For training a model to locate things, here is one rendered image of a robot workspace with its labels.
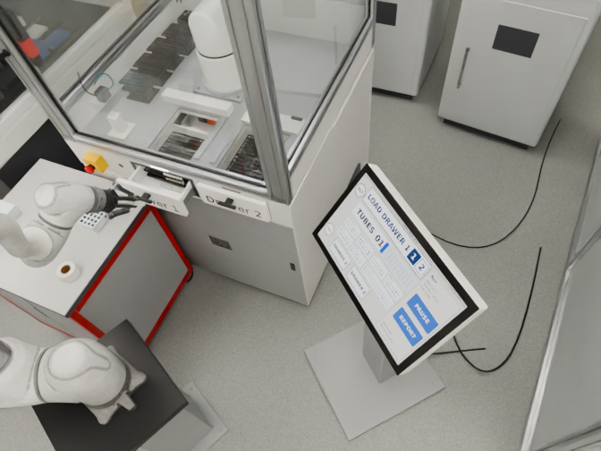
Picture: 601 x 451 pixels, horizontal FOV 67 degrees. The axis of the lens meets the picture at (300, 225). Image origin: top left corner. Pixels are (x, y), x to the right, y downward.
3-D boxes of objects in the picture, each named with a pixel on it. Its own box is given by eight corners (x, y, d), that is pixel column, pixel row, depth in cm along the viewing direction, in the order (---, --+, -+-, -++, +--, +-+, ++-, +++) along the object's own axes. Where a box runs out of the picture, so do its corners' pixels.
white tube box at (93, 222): (97, 234, 183) (92, 228, 180) (80, 227, 186) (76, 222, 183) (115, 209, 189) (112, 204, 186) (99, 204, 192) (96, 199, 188)
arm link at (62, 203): (80, 175, 144) (60, 209, 146) (38, 170, 129) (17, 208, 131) (103, 195, 141) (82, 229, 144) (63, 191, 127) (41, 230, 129)
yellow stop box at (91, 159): (102, 175, 190) (94, 164, 184) (88, 171, 192) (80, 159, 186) (109, 166, 192) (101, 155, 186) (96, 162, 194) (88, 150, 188)
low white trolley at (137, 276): (143, 373, 228) (63, 315, 165) (48, 330, 246) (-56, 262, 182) (200, 276, 256) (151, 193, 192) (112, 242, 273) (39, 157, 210)
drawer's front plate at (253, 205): (269, 223, 172) (265, 206, 162) (203, 202, 180) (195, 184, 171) (271, 219, 172) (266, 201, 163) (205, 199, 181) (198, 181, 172)
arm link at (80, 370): (123, 404, 136) (92, 386, 118) (63, 410, 136) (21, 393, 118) (130, 351, 145) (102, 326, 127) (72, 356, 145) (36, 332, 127)
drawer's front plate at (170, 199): (187, 216, 177) (178, 199, 167) (126, 197, 185) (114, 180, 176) (189, 213, 177) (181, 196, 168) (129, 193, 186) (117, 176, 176)
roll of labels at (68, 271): (76, 283, 172) (71, 277, 168) (59, 282, 173) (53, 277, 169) (82, 266, 176) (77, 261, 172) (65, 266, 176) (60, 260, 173)
